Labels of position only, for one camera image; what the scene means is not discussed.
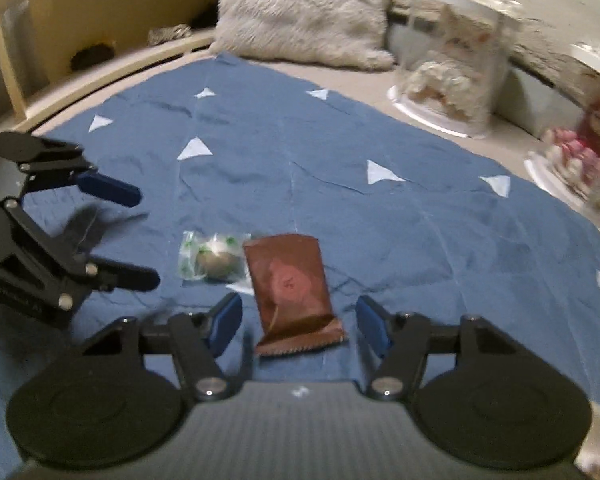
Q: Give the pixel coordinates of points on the white doll display case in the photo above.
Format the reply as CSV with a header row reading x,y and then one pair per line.
x,y
453,63

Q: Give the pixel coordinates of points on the blue quilted triangle mat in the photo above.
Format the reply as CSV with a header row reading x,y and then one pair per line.
x,y
223,146

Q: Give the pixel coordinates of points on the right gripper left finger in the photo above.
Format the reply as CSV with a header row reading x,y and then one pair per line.
x,y
194,341

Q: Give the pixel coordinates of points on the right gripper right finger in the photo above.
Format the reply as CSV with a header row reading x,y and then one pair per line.
x,y
402,342

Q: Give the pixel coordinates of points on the brown foil snack packet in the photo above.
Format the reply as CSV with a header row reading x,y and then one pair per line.
x,y
289,283

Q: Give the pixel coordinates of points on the green white candy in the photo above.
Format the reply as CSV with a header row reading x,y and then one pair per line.
x,y
215,258

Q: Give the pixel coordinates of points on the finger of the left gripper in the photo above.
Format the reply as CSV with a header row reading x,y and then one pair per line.
x,y
110,275
115,191

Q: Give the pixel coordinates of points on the white fluffy pillow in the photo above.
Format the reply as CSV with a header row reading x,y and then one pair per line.
x,y
335,33

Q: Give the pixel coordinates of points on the red doll display case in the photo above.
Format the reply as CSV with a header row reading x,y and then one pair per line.
x,y
567,164

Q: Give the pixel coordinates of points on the wooden left shelf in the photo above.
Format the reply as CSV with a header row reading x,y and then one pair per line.
x,y
55,52

